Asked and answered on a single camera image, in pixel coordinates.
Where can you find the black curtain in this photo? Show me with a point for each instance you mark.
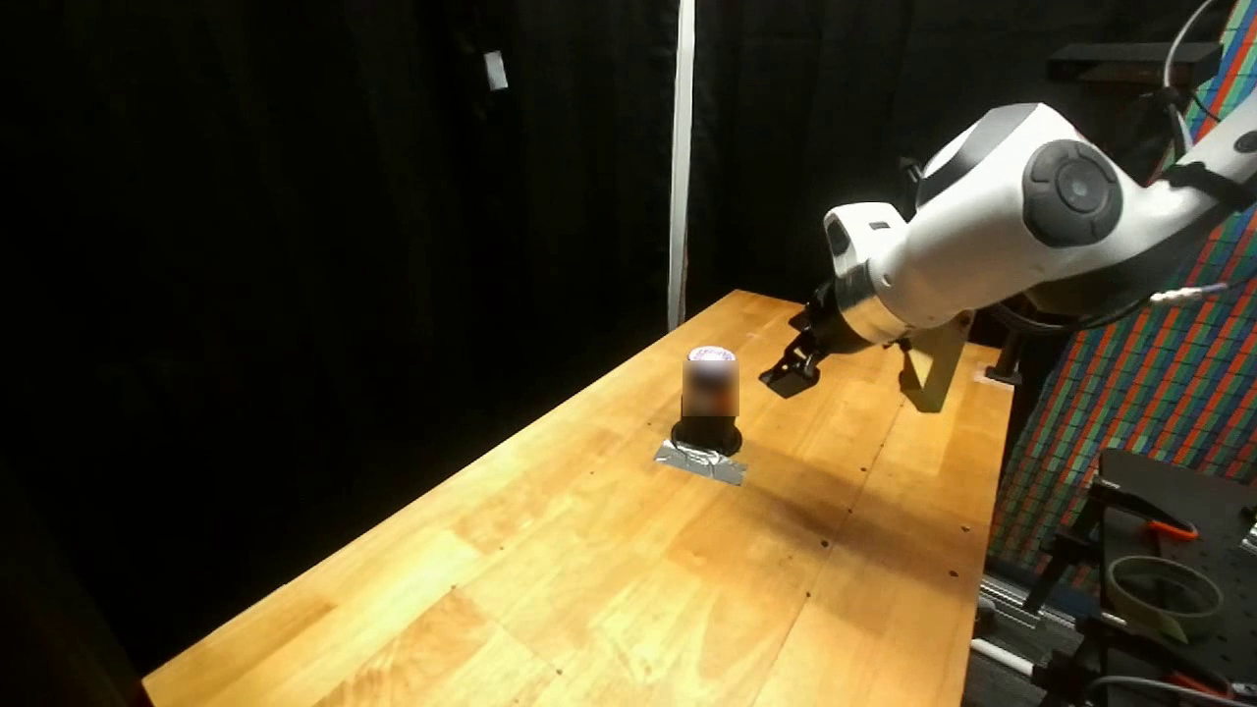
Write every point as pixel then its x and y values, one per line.
pixel 295 245

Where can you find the small white tag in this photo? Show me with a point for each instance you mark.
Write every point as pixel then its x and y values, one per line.
pixel 496 71

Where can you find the piece of grey tape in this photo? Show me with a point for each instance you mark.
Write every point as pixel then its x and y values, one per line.
pixel 715 469

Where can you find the small bottle with white cap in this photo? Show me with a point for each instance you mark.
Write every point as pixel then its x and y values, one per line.
pixel 709 393

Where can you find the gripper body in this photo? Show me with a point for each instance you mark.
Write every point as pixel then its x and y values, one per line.
pixel 830 319

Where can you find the white tube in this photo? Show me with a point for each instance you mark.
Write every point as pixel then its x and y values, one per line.
pixel 1002 656

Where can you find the black shelf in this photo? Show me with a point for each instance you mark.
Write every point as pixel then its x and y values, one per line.
pixel 1129 61

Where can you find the white vertical pole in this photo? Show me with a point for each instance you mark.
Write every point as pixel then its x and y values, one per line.
pixel 680 147

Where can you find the black clamp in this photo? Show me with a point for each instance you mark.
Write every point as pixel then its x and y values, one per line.
pixel 1006 361

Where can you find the colourful patterned panel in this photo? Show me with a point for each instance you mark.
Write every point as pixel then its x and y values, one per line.
pixel 1149 393

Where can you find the roll of tape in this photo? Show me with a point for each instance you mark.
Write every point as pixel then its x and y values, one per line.
pixel 1129 599

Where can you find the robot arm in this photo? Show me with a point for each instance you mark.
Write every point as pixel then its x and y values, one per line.
pixel 982 226

